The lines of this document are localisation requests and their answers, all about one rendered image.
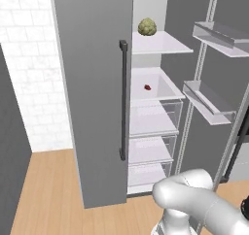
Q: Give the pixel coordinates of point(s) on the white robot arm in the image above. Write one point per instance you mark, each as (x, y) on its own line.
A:
(194, 196)

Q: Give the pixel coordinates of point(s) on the grey fridge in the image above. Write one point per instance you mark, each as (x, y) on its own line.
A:
(146, 93)

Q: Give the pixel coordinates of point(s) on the clear fridge drawer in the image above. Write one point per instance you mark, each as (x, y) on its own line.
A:
(152, 119)
(149, 150)
(147, 177)

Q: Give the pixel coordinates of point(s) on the red strawberry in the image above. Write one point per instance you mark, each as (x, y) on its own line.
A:
(147, 87)

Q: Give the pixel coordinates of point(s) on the grey closed fridge door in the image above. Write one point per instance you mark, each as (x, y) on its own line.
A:
(94, 93)

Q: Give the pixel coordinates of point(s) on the white fridge shelf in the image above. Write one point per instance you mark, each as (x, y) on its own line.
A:
(155, 85)
(155, 43)

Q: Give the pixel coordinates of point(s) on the grey open fridge door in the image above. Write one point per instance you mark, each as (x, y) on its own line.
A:
(210, 83)

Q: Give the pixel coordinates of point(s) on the clear door bin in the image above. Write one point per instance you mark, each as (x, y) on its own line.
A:
(223, 38)
(207, 103)

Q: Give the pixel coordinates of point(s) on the green artichoke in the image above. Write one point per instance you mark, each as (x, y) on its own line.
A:
(147, 26)

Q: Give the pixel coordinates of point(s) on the dark grey cabinet side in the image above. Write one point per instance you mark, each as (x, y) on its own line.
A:
(13, 141)

